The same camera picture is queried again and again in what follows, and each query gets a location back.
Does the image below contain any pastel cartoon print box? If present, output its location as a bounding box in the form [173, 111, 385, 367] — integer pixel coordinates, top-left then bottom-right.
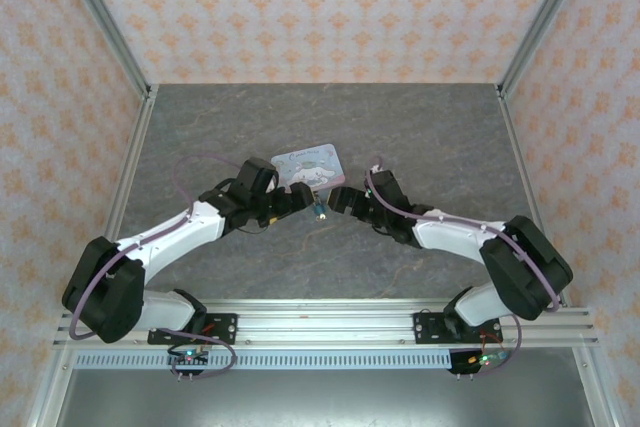
[269, 142, 348, 194]

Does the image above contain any left small circuit board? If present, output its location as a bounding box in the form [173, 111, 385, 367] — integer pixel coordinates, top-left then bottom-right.
[167, 346, 211, 366]

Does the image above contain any small circuit board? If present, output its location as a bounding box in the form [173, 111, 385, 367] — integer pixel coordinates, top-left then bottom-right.
[468, 350, 509, 367]
[167, 346, 211, 366]

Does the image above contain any right small circuit board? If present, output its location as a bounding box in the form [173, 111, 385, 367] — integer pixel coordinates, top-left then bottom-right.
[468, 350, 509, 367]

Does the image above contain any grey metal sheet panel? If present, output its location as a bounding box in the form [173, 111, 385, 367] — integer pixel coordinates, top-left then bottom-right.
[53, 368, 600, 427]

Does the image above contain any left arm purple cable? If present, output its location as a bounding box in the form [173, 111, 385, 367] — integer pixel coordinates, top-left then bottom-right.
[68, 154, 247, 379]

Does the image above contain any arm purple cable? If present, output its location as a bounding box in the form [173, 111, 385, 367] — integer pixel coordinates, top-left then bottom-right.
[68, 154, 247, 379]
[365, 166, 563, 377]

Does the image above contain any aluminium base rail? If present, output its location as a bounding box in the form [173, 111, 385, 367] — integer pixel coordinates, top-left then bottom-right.
[53, 296, 599, 349]

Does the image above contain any aluminium side rail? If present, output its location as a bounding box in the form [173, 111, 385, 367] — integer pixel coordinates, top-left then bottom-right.
[81, 85, 160, 309]
[496, 85, 570, 307]

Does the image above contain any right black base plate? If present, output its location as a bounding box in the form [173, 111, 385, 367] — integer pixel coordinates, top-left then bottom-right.
[413, 311, 504, 346]

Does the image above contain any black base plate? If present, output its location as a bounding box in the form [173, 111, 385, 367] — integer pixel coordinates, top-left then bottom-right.
[146, 313, 239, 346]
[413, 311, 504, 346]

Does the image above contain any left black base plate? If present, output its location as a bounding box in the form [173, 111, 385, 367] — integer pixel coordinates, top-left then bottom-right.
[146, 313, 239, 346]

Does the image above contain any slotted grey cable duct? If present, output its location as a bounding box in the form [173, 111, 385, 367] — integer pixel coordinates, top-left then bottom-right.
[74, 352, 454, 371]

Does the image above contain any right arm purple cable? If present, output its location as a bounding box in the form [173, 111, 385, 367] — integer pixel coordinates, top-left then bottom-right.
[365, 166, 563, 377]

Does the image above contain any aluminium corner post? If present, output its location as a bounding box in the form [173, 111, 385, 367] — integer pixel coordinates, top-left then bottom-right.
[498, 0, 597, 94]
[52, 0, 152, 98]

